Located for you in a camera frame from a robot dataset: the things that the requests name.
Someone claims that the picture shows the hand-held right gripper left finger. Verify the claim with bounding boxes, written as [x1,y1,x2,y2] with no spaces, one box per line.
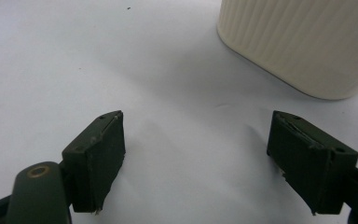
[61,109,127,216]

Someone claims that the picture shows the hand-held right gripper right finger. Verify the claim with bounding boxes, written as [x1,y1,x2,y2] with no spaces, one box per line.
[266,109,358,217]

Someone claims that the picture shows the cream pump bottle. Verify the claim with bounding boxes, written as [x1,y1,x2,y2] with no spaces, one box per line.
[216,0,358,101]

